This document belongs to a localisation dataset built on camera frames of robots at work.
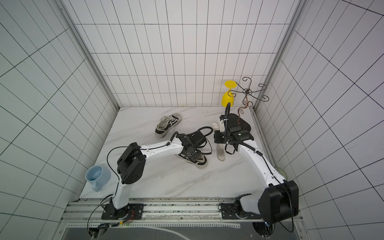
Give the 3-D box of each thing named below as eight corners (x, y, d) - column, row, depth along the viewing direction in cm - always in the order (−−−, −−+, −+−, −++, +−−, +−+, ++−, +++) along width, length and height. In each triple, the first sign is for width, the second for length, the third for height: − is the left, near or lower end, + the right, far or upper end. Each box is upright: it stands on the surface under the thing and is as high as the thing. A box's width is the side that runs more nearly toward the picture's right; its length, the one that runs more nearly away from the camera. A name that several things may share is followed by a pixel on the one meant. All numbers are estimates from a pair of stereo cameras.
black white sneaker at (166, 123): (153, 133, 106) (150, 126, 99) (174, 116, 116) (173, 109, 110) (160, 139, 102) (158, 133, 96) (182, 121, 113) (181, 114, 107)
